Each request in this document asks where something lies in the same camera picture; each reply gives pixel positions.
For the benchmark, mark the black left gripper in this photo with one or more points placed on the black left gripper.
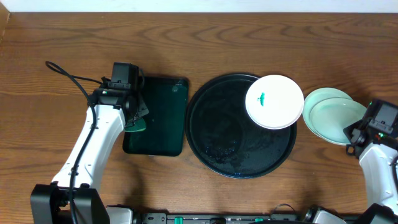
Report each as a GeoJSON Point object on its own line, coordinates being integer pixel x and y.
{"type": "Point", "coordinates": [140, 112]}

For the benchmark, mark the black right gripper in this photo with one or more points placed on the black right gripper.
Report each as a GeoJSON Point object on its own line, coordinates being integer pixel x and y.
{"type": "Point", "coordinates": [351, 130]}

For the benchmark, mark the green scrub sponge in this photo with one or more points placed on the green scrub sponge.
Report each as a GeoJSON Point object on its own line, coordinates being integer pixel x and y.
{"type": "Point", "coordinates": [135, 125]}

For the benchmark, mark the mint plate with green stain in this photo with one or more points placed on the mint plate with green stain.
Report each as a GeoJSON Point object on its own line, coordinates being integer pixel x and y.
{"type": "Point", "coordinates": [317, 96]}

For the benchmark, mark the white pinkish plate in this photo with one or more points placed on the white pinkish plate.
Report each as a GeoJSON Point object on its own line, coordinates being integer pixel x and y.
{"type": "Point", "coordinates": [274, 102]}

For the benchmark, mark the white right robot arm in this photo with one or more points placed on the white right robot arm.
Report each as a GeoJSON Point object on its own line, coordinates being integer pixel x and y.
{"type": "Point", "coordinates": [379, 165]}

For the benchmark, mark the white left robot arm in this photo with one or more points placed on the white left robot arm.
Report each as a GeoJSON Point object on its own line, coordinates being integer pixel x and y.
{"type": "Point", "coordinates": [72, 196]}

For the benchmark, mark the dark green rectangular tray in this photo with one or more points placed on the dark green rectangular tray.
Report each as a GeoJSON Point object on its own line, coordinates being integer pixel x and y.
{"type": "Point", "coordinates": [166, 100]}

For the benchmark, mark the black round tray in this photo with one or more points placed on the black round tray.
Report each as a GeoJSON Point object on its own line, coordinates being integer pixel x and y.
{"type": "Point", "coordinates": [223, 136]}

